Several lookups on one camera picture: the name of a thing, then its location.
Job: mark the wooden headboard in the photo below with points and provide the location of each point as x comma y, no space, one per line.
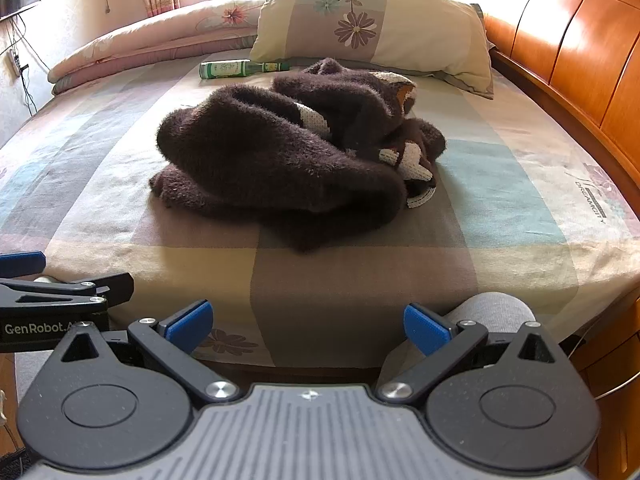
575,35

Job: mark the white power strip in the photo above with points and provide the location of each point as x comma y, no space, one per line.
11,65

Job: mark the floral patchwork pillow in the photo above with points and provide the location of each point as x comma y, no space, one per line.
400,25

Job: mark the person's grey trouser leg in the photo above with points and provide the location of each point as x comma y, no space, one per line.
495,310

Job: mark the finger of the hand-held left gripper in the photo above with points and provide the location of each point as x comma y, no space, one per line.
20,262
75,287

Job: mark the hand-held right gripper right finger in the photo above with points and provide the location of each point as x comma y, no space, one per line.
427,329

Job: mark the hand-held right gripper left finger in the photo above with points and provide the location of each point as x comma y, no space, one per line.
190,326

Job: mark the folded pink floral quilt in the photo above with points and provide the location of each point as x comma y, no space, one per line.
150,35

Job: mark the green glass bottle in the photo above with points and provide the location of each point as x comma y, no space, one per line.
225,69

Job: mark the brown fuzzy sweater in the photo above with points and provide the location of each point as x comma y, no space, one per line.
260,170

